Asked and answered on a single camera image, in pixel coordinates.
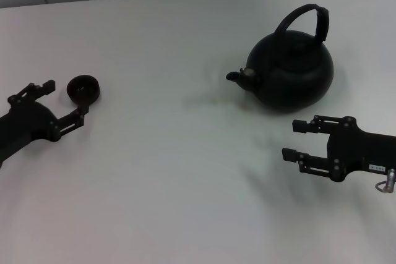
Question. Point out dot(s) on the silver metal plug connector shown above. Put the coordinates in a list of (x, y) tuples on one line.
[(390, 179)]

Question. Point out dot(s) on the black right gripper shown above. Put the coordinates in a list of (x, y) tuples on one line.
[(365, 149)]

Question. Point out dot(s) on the black round teapot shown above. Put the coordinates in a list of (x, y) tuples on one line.
[(290, 72)]

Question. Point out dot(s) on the dark brown teacup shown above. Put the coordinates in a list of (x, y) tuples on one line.
[(83, 89)]

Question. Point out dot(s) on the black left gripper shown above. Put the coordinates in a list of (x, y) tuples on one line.
[(28, 125)]

